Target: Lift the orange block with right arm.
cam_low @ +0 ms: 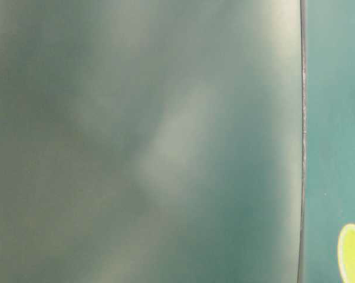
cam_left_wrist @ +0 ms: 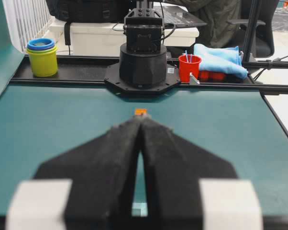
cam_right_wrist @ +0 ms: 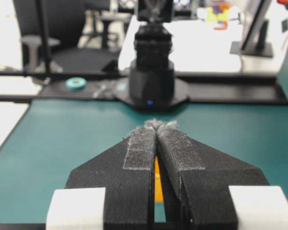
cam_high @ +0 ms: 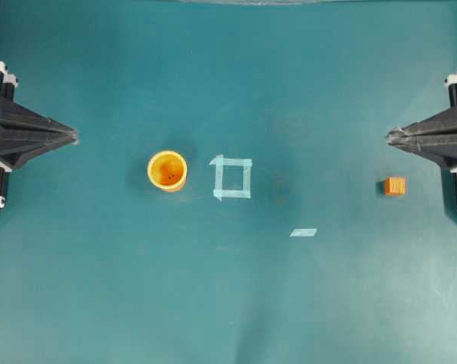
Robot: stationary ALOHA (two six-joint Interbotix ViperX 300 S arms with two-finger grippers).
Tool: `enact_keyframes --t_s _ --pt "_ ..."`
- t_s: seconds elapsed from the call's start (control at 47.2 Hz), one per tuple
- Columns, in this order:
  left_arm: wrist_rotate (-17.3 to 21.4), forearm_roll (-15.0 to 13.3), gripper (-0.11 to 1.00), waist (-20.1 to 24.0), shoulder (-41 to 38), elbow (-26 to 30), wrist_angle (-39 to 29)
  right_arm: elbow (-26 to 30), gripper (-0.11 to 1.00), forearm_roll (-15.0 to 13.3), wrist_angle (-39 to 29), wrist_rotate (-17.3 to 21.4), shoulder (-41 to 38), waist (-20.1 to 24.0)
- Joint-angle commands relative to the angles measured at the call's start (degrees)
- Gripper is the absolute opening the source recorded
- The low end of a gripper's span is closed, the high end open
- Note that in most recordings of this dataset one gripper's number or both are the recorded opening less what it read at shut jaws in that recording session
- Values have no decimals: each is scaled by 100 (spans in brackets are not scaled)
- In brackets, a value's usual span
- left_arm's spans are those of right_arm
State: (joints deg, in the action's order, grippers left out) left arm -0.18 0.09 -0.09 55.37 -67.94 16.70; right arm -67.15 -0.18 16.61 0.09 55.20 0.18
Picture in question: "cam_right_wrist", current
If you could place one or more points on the black monitor stand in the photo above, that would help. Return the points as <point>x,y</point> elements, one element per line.
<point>255,26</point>

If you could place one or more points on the orange block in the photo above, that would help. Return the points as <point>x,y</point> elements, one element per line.
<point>158,187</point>

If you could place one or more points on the black aluminium frame rail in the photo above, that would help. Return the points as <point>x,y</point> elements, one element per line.
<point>234,89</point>

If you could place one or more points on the colourful toy on desk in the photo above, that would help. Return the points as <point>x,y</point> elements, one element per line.
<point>218,13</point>

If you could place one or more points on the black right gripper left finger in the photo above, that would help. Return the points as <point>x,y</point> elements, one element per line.
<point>112,191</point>

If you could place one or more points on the white desk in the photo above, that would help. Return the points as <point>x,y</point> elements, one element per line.
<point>200,49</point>

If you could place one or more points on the teal tape roll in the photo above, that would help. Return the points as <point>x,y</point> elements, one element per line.
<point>76,83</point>

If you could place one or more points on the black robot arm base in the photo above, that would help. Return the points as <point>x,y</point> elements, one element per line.
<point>156,64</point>

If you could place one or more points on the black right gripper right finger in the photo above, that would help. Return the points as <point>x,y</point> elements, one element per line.
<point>217,190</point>

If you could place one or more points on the black office chair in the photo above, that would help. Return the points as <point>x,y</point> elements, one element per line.
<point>65,20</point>

